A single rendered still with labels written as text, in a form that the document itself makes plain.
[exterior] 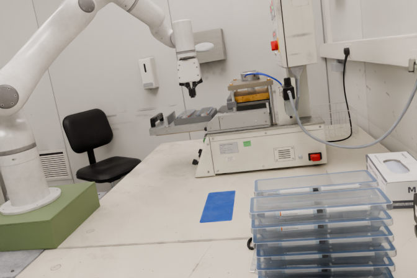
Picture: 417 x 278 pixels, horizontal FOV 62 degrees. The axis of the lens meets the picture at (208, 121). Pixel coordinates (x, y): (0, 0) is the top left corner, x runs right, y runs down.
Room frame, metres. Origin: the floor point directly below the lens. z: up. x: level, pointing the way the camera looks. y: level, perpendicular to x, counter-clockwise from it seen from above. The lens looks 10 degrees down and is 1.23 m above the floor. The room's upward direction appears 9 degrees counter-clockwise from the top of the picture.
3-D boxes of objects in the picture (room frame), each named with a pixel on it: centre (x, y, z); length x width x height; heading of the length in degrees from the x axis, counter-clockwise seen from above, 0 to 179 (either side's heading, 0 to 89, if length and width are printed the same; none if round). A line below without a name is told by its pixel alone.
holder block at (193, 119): (1.54, 0.05, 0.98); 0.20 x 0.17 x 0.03; 171
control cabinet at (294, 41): (1.47, -0.38, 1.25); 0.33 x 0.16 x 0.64; 171
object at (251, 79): (1.47, -0.23, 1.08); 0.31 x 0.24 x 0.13; 171
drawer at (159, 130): (1.55, 0.10, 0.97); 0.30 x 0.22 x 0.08; 81
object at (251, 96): (1.49, -0.20, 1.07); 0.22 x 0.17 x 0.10; 171
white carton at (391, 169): (0.90, -0.49, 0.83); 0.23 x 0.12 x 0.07; 165
